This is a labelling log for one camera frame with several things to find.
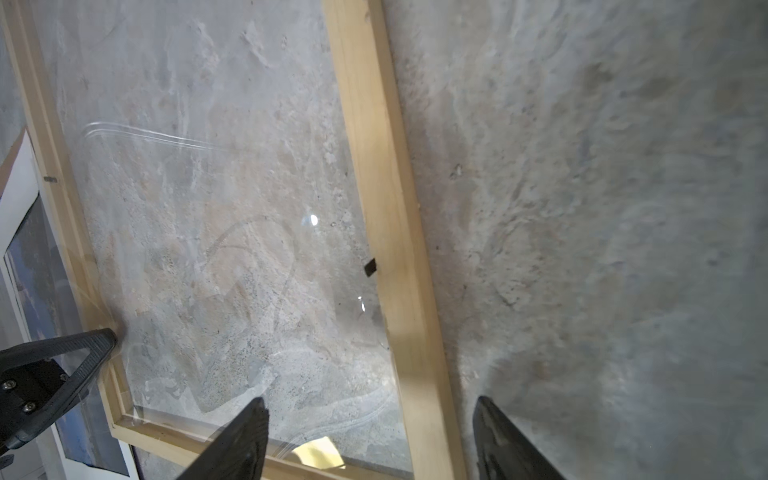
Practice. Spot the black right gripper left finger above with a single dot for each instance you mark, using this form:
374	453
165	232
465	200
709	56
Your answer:
239	451

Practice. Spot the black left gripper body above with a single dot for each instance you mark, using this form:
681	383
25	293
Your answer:
27	388

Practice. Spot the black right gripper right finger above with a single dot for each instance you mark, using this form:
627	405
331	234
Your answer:
503	451

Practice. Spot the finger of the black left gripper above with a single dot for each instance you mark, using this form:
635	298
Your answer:
81	355

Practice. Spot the landscape photo print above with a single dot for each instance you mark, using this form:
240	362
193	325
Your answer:
48	310

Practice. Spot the white mat board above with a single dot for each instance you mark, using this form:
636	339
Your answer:
41	458

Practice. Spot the clear acrylic sheet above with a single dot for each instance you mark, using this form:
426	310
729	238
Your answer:
208	148

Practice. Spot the brown cardboard backing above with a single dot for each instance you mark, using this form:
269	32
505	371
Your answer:
8	163

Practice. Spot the light wooden picture frame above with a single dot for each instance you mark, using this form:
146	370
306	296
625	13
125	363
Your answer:
369	97

